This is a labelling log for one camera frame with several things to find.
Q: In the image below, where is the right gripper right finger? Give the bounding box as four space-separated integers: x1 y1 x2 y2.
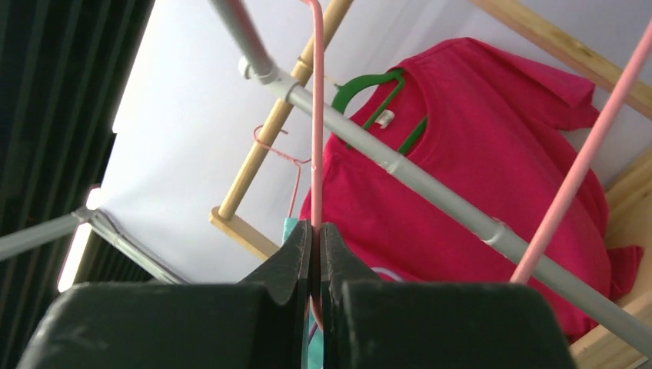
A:
320 223 575 368

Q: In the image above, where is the silver metal clothes rack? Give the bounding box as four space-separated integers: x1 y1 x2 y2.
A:
1 1 651 357

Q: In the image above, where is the red t-shirt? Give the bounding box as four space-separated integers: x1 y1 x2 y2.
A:
299 36 644 343

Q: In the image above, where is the green plastic hanger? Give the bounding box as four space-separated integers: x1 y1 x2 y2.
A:
331 68 429 156

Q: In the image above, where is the wooden clothes rack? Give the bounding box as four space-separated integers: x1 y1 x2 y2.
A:
210 1 651 361

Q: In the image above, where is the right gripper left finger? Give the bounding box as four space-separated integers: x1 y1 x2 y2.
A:
18 221 312 368

